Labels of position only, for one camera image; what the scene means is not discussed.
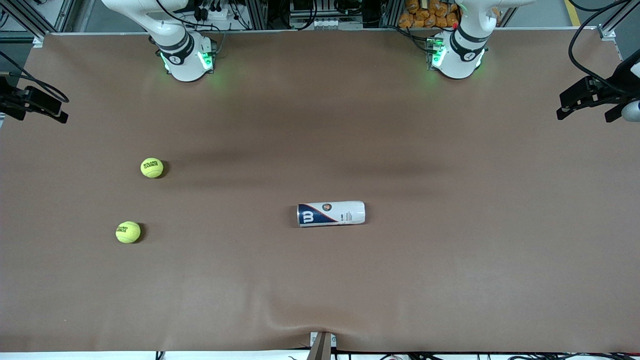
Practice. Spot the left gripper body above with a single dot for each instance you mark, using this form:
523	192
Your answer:
611	89

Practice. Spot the yellow tennis ball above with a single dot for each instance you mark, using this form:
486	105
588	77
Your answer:
152	168
128	232

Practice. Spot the white blue tennis ball can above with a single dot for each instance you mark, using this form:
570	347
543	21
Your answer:
332	213

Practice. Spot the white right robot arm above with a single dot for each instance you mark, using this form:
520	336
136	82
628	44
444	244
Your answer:
185	65

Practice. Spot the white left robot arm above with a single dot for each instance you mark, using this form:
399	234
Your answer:
457	62

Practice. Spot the orange objects pile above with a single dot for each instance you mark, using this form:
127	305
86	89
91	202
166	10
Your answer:
425	12

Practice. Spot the white power strip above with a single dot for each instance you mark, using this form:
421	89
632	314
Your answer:
215	13

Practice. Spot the brown table mat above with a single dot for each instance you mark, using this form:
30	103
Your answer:
450	275

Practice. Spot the white connector strip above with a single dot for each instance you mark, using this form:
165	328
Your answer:
328	23

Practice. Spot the aluminium frame strut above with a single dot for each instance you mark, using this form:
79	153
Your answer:
30	22
612	25

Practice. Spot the aluminium frame post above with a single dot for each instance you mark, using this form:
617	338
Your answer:
257	14
391	12

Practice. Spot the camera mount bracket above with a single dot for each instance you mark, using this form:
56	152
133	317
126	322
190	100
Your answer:
322	347

